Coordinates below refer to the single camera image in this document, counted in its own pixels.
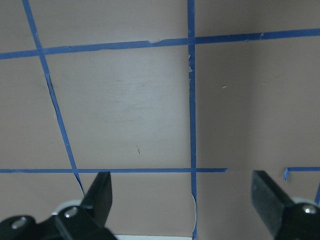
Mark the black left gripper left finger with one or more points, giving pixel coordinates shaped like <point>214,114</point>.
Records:
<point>87,220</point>

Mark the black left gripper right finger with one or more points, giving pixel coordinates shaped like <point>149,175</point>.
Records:
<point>285,217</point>

